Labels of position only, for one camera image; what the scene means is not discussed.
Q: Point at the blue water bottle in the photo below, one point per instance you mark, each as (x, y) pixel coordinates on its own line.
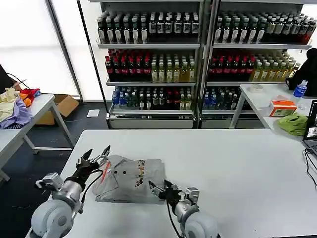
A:
(300, 90)

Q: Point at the grey printed shirt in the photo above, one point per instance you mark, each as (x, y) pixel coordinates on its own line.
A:
(128, 183)

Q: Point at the laptop computer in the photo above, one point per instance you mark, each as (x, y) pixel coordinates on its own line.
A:
(312, 124)

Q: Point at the white tape roll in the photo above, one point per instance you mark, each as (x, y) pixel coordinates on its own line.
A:
(255, 88)

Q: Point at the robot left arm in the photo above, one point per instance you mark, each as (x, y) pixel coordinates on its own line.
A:
(49, 218)

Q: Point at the shelf rack with bottles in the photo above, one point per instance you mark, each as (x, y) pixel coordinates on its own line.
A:
(148, 62)
(247, 62)

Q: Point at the purple cloth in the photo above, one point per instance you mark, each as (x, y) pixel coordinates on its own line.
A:
(21, 114)

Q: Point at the green cloth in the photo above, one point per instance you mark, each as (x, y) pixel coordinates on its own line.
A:
(293, 124)

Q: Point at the cream cloth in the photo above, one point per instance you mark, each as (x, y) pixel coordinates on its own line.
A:
(7, 104)

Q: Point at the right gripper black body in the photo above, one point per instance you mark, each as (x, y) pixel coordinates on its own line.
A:
(171, 193)

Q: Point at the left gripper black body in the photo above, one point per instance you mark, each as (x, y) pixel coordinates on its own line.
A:
(84, 171)

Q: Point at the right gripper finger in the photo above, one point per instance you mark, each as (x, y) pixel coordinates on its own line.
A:
(170, 184)
(156, 188)

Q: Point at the orange tissue box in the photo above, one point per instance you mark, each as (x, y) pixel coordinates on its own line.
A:
(282, 107)

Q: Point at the person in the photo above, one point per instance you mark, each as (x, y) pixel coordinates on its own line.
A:
(305, 72)

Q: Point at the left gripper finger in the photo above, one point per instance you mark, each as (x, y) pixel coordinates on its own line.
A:
(86, 155)
(102, 155)

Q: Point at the grey window frame post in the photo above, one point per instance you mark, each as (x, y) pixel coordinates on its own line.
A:
(64, 49)

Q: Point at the white side table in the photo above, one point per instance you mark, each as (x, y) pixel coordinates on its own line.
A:
(257, 104)
(37, 106)

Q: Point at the red orange cloth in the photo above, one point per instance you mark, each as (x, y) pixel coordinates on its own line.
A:
(29, 95)

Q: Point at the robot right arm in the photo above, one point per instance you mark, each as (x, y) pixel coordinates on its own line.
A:
(198, 223)

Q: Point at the white paper sheet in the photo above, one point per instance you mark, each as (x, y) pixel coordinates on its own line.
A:
(92, 113)

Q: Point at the brown cardboard box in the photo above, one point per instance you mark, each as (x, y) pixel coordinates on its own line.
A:
(64, 104)

